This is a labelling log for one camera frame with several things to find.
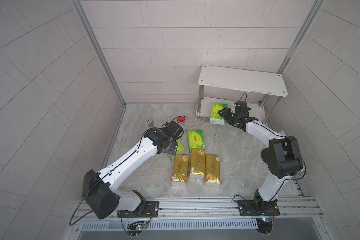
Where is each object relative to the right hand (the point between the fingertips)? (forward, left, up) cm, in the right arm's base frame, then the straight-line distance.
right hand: (220, 111), depth 94 cm
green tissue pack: (-20, +27, -8) cm, 34 cm away
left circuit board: (-56, +47, -12) cm, 74 cm away
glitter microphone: (-42, -27, +3) cm, 50 cm away
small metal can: (+1, +46, -8) cm, 47 cm away
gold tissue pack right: (-35, +10, -8) cm, 37 cm away
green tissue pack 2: (-15, +16, -7) cm, 23 cm away
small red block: (+6, +26, -11) cm, 29 cm away
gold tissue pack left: (-33, +26, -7) cm, 43 cm away
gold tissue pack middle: (-30, +17, -7) cm, 35 cm away
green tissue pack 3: (-6, +4, +1) cm, 7 cm away
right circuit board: (-58, -12, -17) cm, 61 cm away
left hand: (-23, +32, +1) cm, 40 cm away
